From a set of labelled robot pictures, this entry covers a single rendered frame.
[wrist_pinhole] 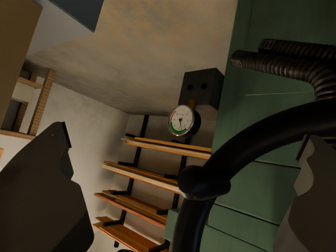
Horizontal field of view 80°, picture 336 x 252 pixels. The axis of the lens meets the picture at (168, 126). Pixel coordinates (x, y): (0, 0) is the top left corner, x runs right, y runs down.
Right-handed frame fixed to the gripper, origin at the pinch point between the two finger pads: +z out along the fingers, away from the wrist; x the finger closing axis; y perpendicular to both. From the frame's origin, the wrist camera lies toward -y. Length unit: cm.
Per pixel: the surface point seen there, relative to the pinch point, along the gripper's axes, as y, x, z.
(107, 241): 369, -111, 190
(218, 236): 28.5, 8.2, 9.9
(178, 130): 14.9, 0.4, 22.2
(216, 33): 8, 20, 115
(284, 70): 0.4, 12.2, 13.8
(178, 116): 13.0, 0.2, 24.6
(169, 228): 33.8, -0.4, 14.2
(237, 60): 1.1, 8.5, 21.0
